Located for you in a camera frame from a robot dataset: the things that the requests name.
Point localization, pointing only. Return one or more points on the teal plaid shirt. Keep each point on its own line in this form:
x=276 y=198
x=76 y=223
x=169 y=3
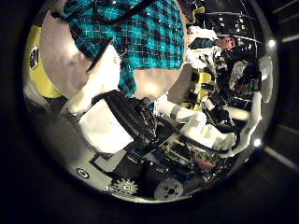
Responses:
x=149 y=40

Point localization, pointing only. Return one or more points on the person with dark hair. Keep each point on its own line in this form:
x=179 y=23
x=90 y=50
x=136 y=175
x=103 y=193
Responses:
x=230 y=42

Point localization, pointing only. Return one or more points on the yellow chair with label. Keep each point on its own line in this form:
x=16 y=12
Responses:
x=42 y=77

